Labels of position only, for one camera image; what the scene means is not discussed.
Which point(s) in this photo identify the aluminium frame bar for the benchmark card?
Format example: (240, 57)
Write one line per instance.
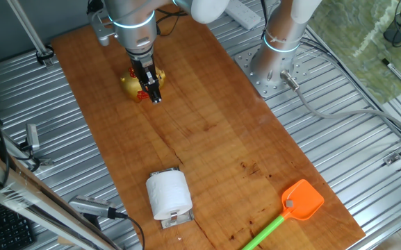
(30, 201)

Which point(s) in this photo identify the black white marker pen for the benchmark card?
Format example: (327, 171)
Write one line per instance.
(395, 71)

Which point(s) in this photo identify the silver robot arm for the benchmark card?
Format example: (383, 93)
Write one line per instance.
(134, 21)

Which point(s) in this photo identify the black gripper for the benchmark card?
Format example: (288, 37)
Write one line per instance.
(141, 66)

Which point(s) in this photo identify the golden piggy bank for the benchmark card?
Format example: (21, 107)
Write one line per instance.
(130, 87)

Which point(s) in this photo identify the black keyboard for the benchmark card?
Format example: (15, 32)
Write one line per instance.
(7, 227)

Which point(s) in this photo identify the metal tripod pole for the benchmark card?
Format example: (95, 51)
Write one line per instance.
(28, 27)

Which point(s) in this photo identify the small silver camera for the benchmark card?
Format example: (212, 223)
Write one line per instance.
(32, 137)

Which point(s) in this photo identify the silver depth camera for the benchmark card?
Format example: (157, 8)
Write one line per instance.
(90, 205)

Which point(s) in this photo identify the white power strip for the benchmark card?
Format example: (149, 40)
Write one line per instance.
(243, 14)

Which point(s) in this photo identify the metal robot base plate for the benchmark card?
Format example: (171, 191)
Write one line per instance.
(255, 83)

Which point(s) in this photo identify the wooden board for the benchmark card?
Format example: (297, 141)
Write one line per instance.
(203, 139)

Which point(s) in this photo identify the steel paper roll holder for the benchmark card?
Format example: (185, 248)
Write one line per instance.
(177, 219)

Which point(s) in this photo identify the black mesh pen cup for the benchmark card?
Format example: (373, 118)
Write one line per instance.
(393, 34)

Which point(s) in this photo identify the small steel corner bracket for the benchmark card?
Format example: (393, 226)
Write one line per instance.
(392, 158)

